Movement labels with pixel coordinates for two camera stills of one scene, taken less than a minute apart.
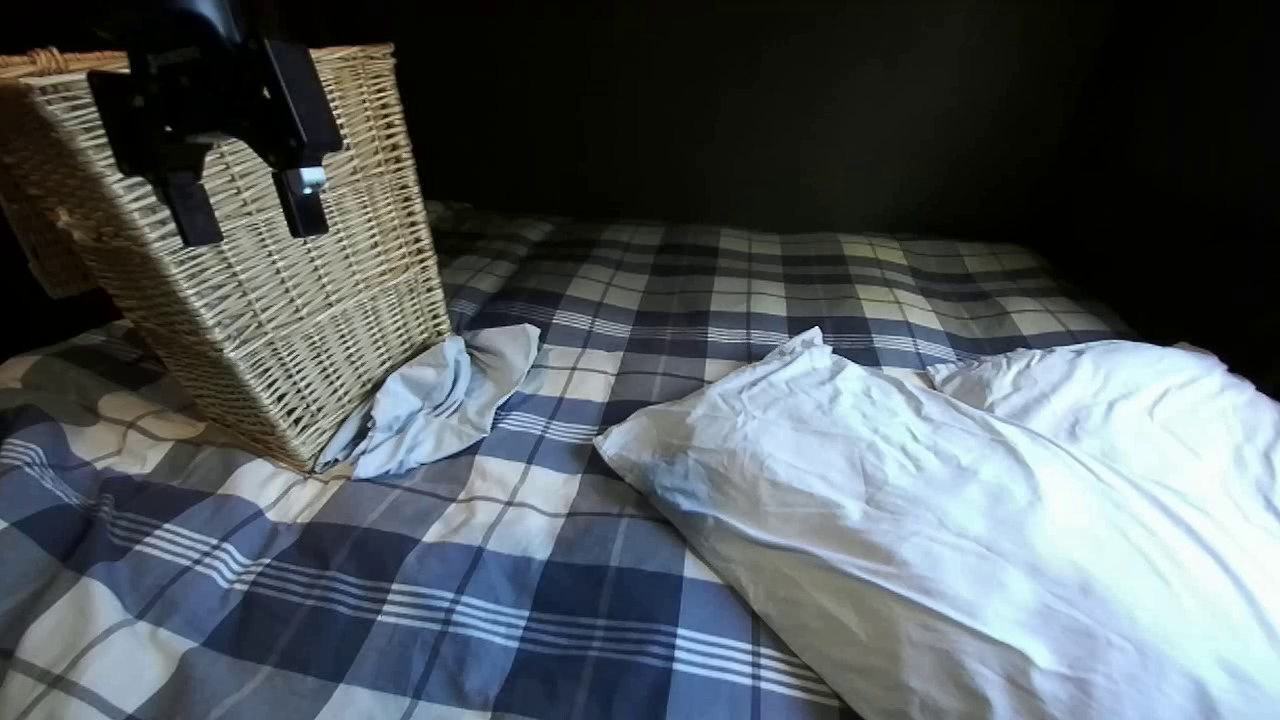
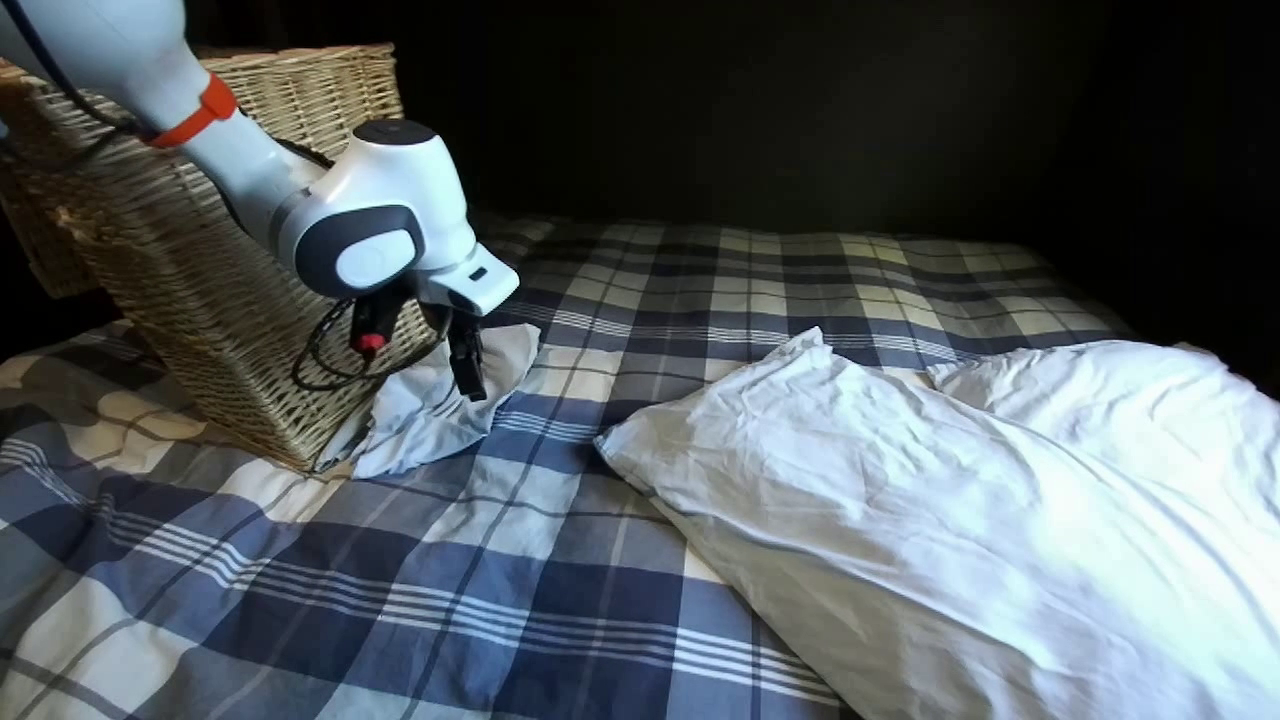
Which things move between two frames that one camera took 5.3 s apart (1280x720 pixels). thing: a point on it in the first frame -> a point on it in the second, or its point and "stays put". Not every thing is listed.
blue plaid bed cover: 166,566 stays put
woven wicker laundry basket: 283,333 stays put
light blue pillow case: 437,405 stays put
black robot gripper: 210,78 -> 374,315
